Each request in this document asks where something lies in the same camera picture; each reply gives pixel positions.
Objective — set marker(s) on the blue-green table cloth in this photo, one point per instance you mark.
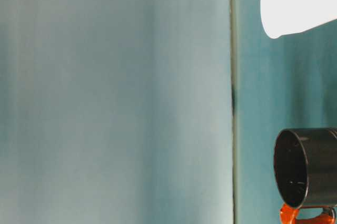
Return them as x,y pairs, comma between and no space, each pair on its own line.
263,82

